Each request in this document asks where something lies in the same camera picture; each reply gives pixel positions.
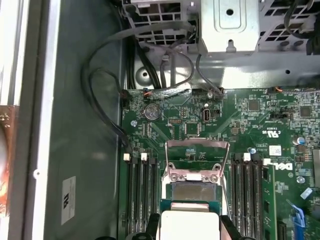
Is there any green motherboard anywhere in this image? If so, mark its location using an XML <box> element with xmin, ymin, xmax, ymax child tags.
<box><xmin>119</xmin><ymin>87</ymin><xmax>320</xmax><ymax>240</ymax></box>

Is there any metal wire locking lever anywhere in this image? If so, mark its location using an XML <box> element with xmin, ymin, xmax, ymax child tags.
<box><xmin>221</xmin><ymin>174</ymin><xmax>233</xmax><ymax>217</ymax></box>

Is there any RAM slot with white clips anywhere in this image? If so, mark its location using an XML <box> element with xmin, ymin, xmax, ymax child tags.
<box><xmin>139</xmin><ymin>152</ymin><xmax>150</xmax><ymax>240</ymax></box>
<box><xmin>242</xmin><ymin>152</ymin><xmax>252</xmax><ymax>240</ymax></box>
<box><xmin>123</xmin><ymin>152</ymin><xmax>131</xmax><ymax>240</ymax></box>

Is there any CPU socket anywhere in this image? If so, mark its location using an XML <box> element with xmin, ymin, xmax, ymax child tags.
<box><xmin>161</xmin><ymin>172</ymin><xmax>226</xmax><ymax>240</ymax></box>

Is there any metal socket cover frame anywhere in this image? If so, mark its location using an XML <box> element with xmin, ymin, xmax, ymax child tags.
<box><xmin>165</xmin><ymin>139</ymin><xmax>231</xmax><ymax>183</ymax></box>

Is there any metal disk bay cage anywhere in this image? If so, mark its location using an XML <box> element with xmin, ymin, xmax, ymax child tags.
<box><xmin>121</xmin><ymin>0</ymin><xmax>320</xmax><ymax>55</ymax></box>

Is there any round coin battery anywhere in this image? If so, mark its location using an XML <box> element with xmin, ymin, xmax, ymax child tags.
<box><xmin>142</xmin><ymin>102</ymin><xmax>161</xmax><ymax>122</ymax></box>

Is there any silver-topped CPU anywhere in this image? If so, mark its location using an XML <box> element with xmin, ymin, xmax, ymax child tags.
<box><xmin>159</xmin><ymin>198</ymin><xmax>222</xmax><ymax>240</ymax></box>

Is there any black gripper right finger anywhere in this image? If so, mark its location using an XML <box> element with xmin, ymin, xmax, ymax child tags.
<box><xmin>219</xmin><ymin>214</ymin><xmax>253</xmax><ymax>240</ymax></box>

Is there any internal USB port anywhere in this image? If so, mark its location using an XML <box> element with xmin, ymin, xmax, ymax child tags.
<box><xmin>203</xmin><ymin>107</ymin><xmax>213</xmax><ymax>124</ymax></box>

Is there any black expansion slot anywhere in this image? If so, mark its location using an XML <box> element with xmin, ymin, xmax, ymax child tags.
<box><xmin>277</xmin><ymin>219</ymin><xmax>288</xmax><ymax>240</ymax></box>

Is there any blue slot latch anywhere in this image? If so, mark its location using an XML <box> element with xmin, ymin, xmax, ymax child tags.
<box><xmin>291</xmin><ymin>202</ymin><xmax>307</xmax><ymax>228</ymax></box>

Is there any thin grey wire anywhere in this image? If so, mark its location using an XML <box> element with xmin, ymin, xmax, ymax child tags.
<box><xmin>195</xmin><ymin>53</ymin><xmax>225</xmax><ymax>98</ymax></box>

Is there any thick black cable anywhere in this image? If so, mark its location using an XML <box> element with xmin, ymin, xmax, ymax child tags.
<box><xmin>136</xmin><ymin>42</ymin><xmax>161</xmax><ymax>90</ymax></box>
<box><xmin>126</xmin><ymin>37</ymin><xmax>138</xmax><ymax>90</ymax></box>

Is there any white case label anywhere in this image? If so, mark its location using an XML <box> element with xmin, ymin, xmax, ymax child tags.
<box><xmin>61</xmin><ymin>175</ymin><xmax>77</xmax><ymax>226</ymax></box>

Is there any black PC case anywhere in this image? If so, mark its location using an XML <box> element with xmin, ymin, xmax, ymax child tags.
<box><xmin>18</xmin><ymin>0</ymin><xmax>320</xmax><ymax>240</ymax></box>

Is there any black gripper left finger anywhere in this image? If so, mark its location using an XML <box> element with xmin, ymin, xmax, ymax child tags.
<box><xmin>128</xmin><ymin>213</ymin><xmax>161</xmax><ymax>240</ymax></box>

